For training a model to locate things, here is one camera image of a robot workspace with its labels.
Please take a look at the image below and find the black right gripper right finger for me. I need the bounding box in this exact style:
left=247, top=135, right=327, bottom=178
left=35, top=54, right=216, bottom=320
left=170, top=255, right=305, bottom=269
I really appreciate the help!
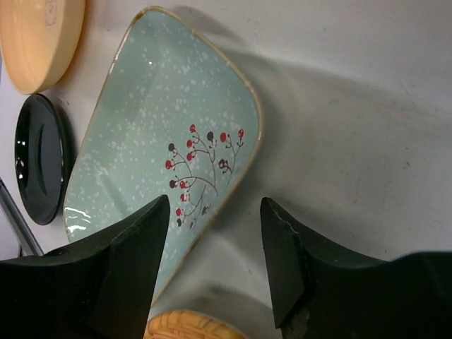
left=260, top=198, right=451, bottom=338

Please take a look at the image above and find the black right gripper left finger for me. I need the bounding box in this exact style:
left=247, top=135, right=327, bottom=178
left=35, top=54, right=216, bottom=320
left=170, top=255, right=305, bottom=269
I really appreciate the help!
left=1, top=195, right=169, bottom=338

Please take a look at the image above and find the woven bamboo round plate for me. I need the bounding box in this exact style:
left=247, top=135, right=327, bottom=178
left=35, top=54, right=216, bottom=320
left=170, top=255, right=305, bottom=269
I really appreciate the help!
left=143, top=309, right=246, bottom=339

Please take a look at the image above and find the black round plate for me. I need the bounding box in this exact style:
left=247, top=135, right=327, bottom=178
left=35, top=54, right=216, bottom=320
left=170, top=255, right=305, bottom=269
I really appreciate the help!
left=14, top=93, right=73, bottom=225

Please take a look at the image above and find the light blue square ceramic plate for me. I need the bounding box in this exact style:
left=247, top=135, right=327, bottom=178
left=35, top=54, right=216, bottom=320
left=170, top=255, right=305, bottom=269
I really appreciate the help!
left=63, top=6, right=263, bottom=297

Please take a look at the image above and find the orange round plastic plate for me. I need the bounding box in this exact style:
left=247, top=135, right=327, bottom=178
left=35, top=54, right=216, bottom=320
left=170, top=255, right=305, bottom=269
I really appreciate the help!
left=1, top=0, right=86, bottom=95

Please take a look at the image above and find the aluminium table frame rail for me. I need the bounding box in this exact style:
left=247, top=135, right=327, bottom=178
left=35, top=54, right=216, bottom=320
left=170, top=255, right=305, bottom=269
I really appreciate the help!
left=1, top=181, right=44, bottom=256

